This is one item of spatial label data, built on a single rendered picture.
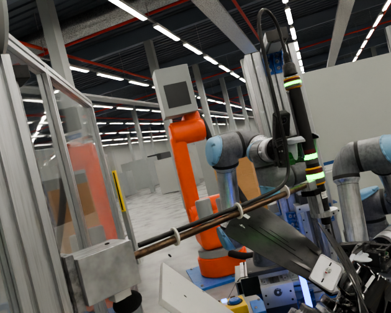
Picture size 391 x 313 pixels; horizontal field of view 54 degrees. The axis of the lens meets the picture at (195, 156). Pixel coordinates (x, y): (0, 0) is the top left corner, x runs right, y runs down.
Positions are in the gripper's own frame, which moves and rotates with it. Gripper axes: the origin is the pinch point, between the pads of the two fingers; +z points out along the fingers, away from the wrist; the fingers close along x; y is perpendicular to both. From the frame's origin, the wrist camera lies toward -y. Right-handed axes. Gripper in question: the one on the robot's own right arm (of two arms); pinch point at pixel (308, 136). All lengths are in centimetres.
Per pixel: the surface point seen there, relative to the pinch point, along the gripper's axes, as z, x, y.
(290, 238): -1.9, 10.7, 24.1
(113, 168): -591, 22, -10
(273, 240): -1.5, 15.5, 23.1
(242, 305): -37, 17, 51
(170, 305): 17, 46, 23
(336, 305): 10.3, 9.4, 38.1
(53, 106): -55, 62, -30
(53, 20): -686, 62, -315
